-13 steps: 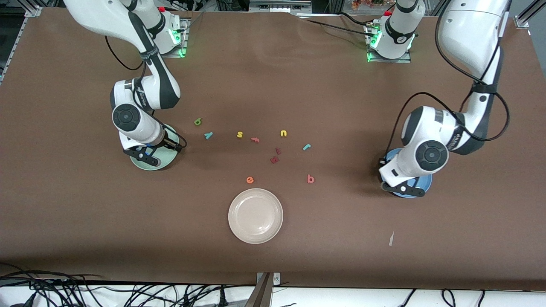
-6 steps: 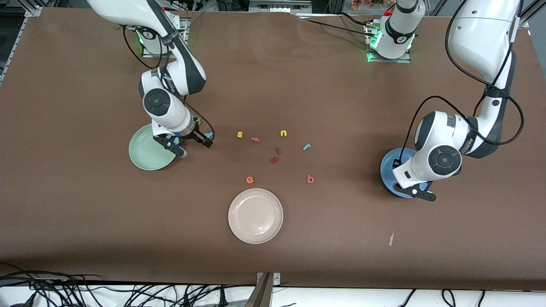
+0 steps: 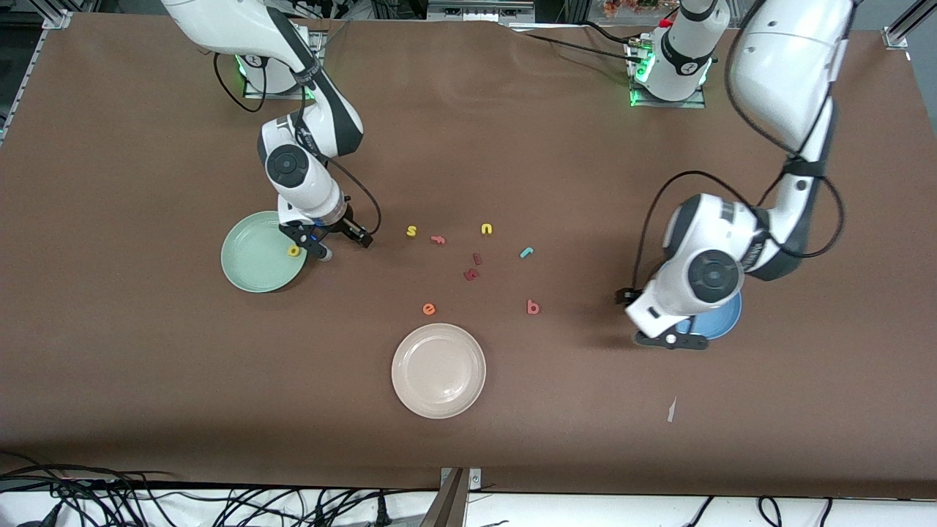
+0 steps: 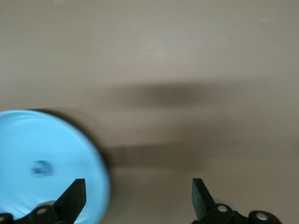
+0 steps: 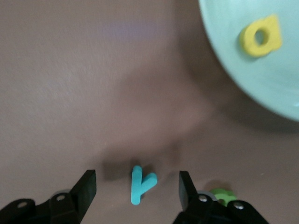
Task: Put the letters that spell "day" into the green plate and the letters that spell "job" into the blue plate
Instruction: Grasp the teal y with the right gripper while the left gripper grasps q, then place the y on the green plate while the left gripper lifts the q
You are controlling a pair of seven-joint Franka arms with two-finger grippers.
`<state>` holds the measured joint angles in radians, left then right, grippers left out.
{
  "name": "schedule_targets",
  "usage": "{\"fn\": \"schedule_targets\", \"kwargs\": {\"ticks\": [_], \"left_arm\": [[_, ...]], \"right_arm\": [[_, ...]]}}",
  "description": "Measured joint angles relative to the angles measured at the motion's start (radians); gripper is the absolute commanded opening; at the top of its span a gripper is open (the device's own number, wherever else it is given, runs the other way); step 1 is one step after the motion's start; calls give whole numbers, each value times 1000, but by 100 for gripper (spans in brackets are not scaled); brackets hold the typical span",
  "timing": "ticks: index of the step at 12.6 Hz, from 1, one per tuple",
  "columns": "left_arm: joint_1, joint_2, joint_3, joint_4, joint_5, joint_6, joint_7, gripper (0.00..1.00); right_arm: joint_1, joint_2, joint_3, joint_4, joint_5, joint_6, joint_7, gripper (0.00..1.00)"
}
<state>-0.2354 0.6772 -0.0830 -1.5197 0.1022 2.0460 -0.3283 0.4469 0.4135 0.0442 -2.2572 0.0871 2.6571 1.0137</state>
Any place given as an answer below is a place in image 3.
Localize blue plate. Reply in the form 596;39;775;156
676;291;743;341

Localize pale green plate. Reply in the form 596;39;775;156
221;211;309;294

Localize brown table cover sheet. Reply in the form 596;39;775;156
0;11;937;500

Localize beige plate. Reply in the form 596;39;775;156
391;323;487;419

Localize grey equipment box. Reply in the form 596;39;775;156
427;0;536;23

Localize aluminium support beam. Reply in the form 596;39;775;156
417;468;470;527

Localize dried flower bunch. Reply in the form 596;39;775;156
602;0;678;19

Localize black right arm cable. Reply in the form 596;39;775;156
212;51;382;242

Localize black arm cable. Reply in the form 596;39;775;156
212;51;382;242
632;0;846;292

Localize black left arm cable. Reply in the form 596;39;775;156
632;0;846;292

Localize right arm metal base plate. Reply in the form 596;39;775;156
243;29;324;100

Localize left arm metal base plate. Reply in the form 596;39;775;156
630;40;708;110

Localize metal table edge bracket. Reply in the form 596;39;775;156
439;467;483;493

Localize black cable on table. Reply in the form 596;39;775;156
505;20;649;74

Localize tangled black floor cables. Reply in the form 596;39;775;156
0;452;440;527

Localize aluminium corner post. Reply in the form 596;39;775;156
882;0;937;51

